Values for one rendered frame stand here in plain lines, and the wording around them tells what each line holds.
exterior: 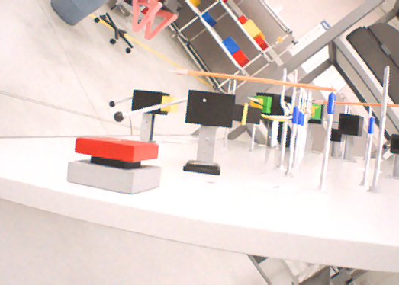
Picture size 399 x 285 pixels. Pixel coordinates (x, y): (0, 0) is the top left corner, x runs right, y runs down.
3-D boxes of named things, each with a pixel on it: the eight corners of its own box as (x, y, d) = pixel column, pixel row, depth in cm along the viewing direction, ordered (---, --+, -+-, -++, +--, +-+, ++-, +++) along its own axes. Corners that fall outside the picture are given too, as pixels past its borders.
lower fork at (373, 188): (381, 193, 48) (395, 66, 47) (366, 192, 49) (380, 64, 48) (379, 191, 50) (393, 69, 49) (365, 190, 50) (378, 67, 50)
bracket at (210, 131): (195, 163, 61) (200, 123, 60) (213, 165, 61) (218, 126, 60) (193, 166, 56) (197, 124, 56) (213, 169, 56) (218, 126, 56)
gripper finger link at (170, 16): (164, 46, 99) (182, 8, 98) (149, 36, 92) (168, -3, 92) (139, 37, 102) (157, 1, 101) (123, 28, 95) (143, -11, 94)
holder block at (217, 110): (187, 123, 60) (191, 91, 60) (231, 127, 60) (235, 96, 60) (185, 123, 56) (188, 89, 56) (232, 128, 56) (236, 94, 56)
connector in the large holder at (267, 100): (270, 113, 122) (271, 97, 122) (262, 111, 120) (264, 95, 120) (255, 111, 126) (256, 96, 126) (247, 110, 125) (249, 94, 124)
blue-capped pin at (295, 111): (281, 175, 57) (289, 105, 57) (292, 176, 57) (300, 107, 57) (282, 176, 56) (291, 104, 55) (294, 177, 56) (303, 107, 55)
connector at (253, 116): (220, 118, 59) (222, 102, 59) (257, 124, 60) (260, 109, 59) (221, 118, 56) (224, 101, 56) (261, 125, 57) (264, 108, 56)
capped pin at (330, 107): (310, 190, 46) (323, 83, 45) (322, 190, 47) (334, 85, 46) (318, 192, 45) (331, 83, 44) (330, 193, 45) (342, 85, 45)
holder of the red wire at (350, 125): (363, 161, 112) (368, 118, 111) (354, 162, 100) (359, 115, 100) (345, 158, 114) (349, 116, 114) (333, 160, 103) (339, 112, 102)
